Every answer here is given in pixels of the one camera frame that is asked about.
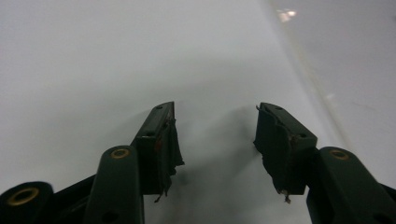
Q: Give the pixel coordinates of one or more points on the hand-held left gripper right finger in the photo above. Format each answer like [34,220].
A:
[280,149]

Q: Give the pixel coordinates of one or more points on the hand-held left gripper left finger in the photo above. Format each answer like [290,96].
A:
[155,149]

